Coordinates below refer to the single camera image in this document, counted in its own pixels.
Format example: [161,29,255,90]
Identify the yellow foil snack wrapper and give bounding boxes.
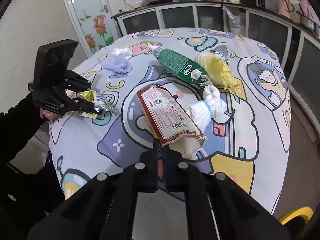
[78,90,120,119]

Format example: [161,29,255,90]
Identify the red snack box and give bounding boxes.
[136,84,206,158]

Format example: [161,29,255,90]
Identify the white tissue ball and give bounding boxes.
[112,47,133,59]

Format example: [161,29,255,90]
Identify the white plastic bag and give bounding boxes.
[184,85,227,132]

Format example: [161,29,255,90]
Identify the green milk carton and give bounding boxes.
[149,45,213,90]

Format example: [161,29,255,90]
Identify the black sleeve forearm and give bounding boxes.
[1,94,65,239]

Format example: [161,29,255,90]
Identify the yellow trash bin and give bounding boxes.
[278,206,314,225]

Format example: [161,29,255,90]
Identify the kitchen counter cabinets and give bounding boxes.
[113,2,319,130]

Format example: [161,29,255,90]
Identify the left hand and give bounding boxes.
[41,109,61,121]

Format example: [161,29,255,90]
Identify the purple mesh scrunchie net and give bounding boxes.
[101,55,133,74]

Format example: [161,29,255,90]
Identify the floral glass door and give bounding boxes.
[64,0,120,57]

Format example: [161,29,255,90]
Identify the cartoon print tablecloth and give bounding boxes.
[49,28,291,212]

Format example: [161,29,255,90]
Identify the yellow crumpled plastic bag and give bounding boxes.
[195,52,240,91]

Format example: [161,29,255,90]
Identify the silver foil wrapper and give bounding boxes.
[209,44,229,64]

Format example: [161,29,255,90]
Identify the pink thermos jug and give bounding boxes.
[278,0,295,18]

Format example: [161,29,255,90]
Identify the black camera box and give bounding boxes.
[31,39,78,90]

